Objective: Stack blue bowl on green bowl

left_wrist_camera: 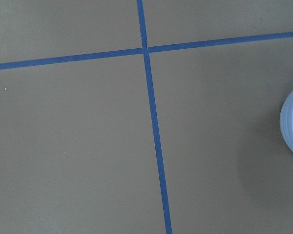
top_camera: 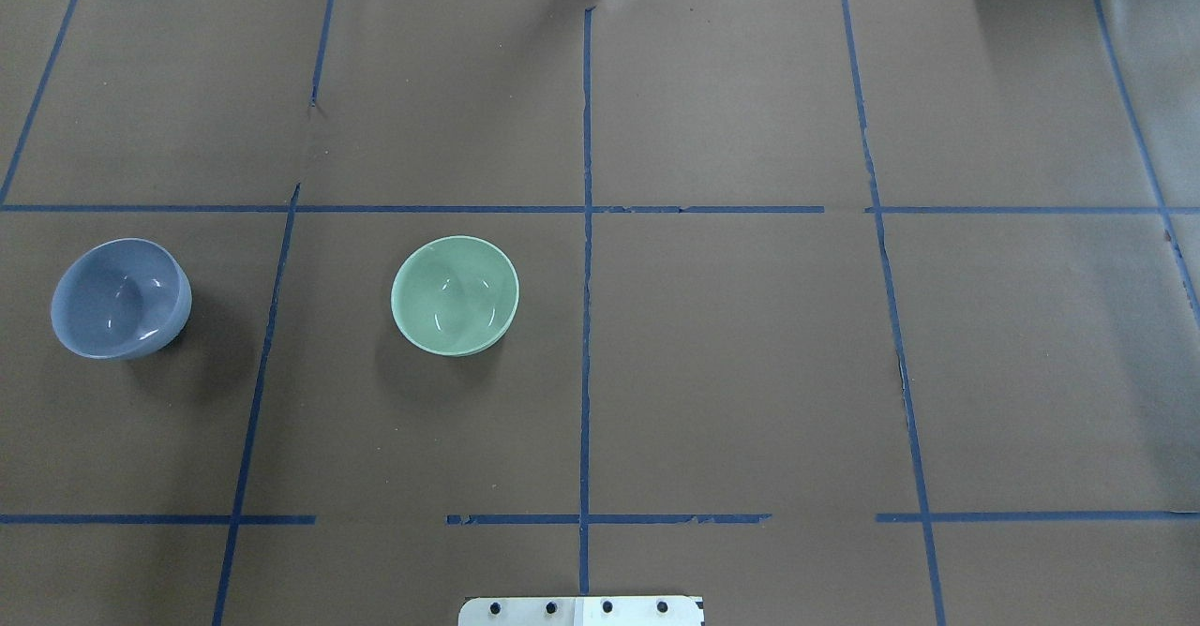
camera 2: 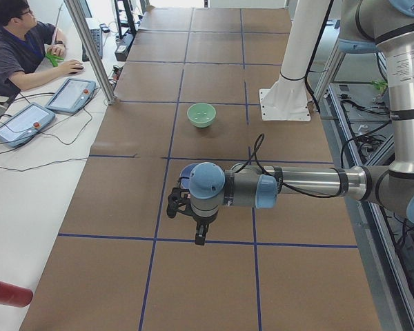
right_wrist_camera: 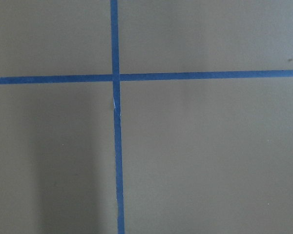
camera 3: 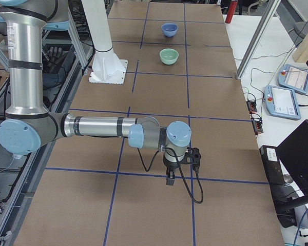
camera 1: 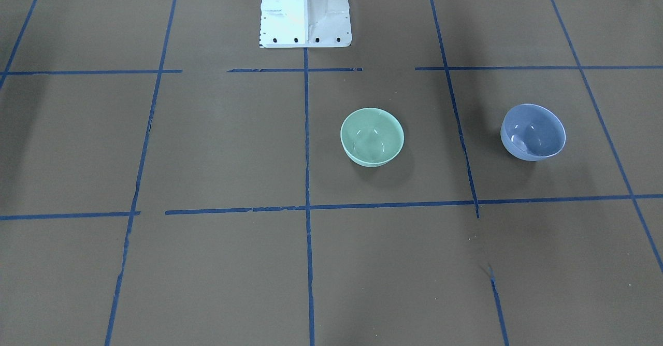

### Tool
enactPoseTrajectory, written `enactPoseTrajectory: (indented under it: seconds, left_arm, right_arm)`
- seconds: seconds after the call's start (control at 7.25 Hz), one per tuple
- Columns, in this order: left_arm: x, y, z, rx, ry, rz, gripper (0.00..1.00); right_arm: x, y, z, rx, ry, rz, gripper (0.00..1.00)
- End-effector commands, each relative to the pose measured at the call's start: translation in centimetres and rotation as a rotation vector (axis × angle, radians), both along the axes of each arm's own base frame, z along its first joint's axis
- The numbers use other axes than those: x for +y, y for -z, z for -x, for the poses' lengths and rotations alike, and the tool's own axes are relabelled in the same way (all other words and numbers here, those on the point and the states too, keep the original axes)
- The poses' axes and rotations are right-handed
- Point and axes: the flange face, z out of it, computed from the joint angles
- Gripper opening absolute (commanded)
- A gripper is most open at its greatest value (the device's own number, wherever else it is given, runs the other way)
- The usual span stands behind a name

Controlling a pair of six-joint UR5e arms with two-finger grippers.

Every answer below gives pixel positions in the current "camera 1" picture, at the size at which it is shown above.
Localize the blue bowl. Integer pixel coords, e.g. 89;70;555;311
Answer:
500;104;567;162

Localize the green bowl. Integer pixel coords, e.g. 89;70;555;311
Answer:
339;107;405;167

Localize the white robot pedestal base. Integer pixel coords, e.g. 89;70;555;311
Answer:
258;0;353;48

